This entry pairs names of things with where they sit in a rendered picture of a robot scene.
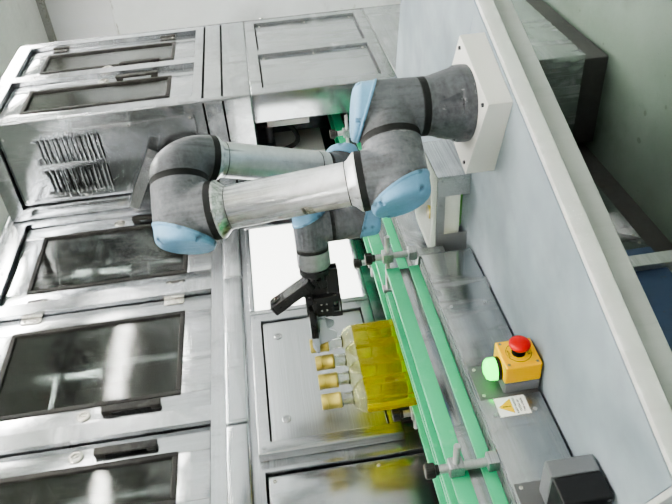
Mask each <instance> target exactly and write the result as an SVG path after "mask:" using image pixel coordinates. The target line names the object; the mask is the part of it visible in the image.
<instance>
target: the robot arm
mask: <svg viewBox="0 0 672 504"><path fill-rule="evenodd" d="M477 120H478V92H477V86H476V81H475V78H474V75H473V73H472V71H471V69H470V67H469V66H468V65H466V64H455V65H451V66H449V67H448V68H447V69H444V70H441V71H438V72H435V73H432V74H430V75H427V76H419V77H404V78H391V79H377V78H376V79H374V80H368V81H361V82H358V83H357V84H356V85H355V86H354V88H353V90H352V95H351V101H350V115H349V128H350V137H351V141H352V142H356V143H359V142H361V147H362V150H359V151H358V149H357V147H356V146H355V145H354V144H352V143H347V142H343V143H336V144H334V145H332V146H330V147H329V148H328V149H327V151H326V152H323V151H313V150H303V149H293V148H283V147H273V146H263V145H253V144H244V143H234V142H224V141H221V139H220V138H219V137H218V136H214V135H192V136H187V137H183V138H180V139H178V140H175V141H173V142H172V143H170V144H168V145H167V146H165V147H164V148H163V149H161V150H160V151H159V152H158V154H157V155H156V156H155V158H154V159H153V161H152V163H151V165H150V168H149V177H148V178H149V184H150V197H151V210H152V224H151V225H152V228H153V232H154V240H155V243H156V244H157V245H158V246H159V247H160V248H161V249H163V250H165V251H168V252H172V253H177V254H188V255H195V254H205V253H209V252H210V251H213V250H214V249H215V248H216V245H217V242H216V240H221V239H226V238H228V236H229V235H230V233H231V231H232V230H233V229H237V228H242V227H247V226H252V225H257V224H262V223H267V222H272V221H278V220H283V219H288V218H292V228H293V232H294V240H295V247H296V256H297V264H298V268H299V273H300V276H301V278H300V279H299V280H297V281H296V282H294V283H293V284H292V285H290V286H289V287H287V288H286V289H285V290H283V291H282V292H281V293H279V294H278V295H276V296H275V297H273V298H272V299H271V300H270V310H271V311H272V312H273V313H274V314H275V315H277V316H278V315H279V314H281V313H282V312H283V311H285V310H286V309H288V308H289V307H290V306H292V305H293V304H295V303H296V302H297V301H299V300H300V299H302V298H303V297H304V298H305V303H306V310H307V316H308V317H309V322H310V330H311V337H312V341H313V348H314V349H315V351H316V352H317V353H318V354H320V353H321V352H320V345H321V344H323V343H325V342H328V341H330V340H333V339H335V338H336V337H337V331H336V330H333V329H330V327H332V326H333V325H334V320H333V319H330V318H326V317H329V316H333V317H334V316H341V315H343V311H342V301H341V294H340V288H339V278H338V269H337V266H336V263H331V262H330V253H329V242H332V241H339V240H347V239H355V238H362V237H367V236H373V235H377V234H378V233H379V232H380V229H381V219H380V218H385V217H387V218H392V217H397V216H400V215H403V214H406V213H409V212H411V211H413V210H415V209H417V208H418V207H420V206H421V205H423V204H424V203H425V202H426V201H427V200H428V198H429V197H430V195H431V184H430V171H429V170H428V166H427V162H426V157H425V152H424V147H423V142H422V138H421V137H422V136H432V137H436V138H441V139H446V140H451V141H453V142H467V141H469V140H471V138H472V137H473V135H474V133H475V130H476V126H477ZM219 178H229V179H243V180H251V181H246V182H241V183H236V184H231V185H226V186H224V185H222V184H220V183H219V182H217V180H218V179H219ZM339 301H340V305H339ZM339 308H341V311H337V310H340V309H339ZM316 316H317V317H316ZM325 316H326V317H325Z"/></svg>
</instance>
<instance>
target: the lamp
mask: <svg viewBox="0 0 672 504"><path fill-rule="evenodd" d="M482 369H483V373H484V375H485V377H486V379H487V380H490V381H493V380H502V377H503V370H502V365H501V362H500V359H499V358H498V357H497V356H494V357H491V358H486V359H485V360H484V361H483V365H482Z"/></svg>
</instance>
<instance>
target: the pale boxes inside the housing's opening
mask: <svg viewBox="0 0 672 504"><path fill-rule="evenodd" d="M302 123H309V117H307V118H299V119H291V120H283V121H275V122H267V127H268V128H269V127H277V126H285V125H293V124H302ZM297 131H298V133H299V135H300V141H299V143H298V145H296V146H295V147H294V148H293V149H303V150H313V151H323V152H325V147H324V143H323V139H322V135H321V131H320V128H319V127H316V128H308V129H300V130H297ZM274 139H275V147H284V146H287V145H289V144H291V143H293V142H294V141H295V135H294V133H293V132H292V131H284V132H275V133H274Z"/></svg>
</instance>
